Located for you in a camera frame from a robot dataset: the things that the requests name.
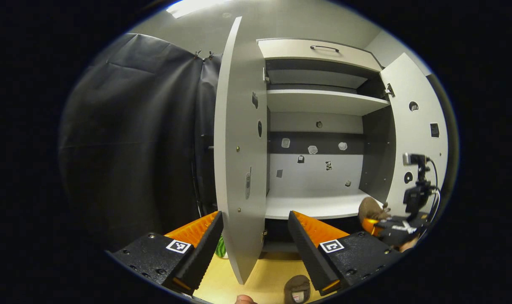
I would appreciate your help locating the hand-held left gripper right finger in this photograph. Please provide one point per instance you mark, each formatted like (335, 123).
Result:
(311, 257)

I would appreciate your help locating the white cabinet door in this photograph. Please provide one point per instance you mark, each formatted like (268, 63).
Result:
(416, 139)
(239, 126)

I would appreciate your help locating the white shoe cabinet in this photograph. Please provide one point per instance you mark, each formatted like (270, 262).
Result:
(315, 177)

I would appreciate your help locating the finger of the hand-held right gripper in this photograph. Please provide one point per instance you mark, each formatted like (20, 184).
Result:
(397, 230)

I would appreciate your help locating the cream cabinet drawer front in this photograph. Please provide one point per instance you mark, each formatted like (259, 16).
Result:
(298, 50)

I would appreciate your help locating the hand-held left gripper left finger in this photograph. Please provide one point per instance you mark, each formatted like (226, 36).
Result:
(199, 253)

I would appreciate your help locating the green striped watermelon slice toy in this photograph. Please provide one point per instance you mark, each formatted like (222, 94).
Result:
(221, 248)

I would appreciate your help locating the metal door hinge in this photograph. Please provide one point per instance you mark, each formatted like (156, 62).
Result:
(266, 76)
(389, 90)

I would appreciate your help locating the white cabinet shelf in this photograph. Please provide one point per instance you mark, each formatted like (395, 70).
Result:
(323, 102)

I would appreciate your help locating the brown fuzzy shoe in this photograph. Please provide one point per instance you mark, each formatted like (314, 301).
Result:
(370, 209)
(297, 288)

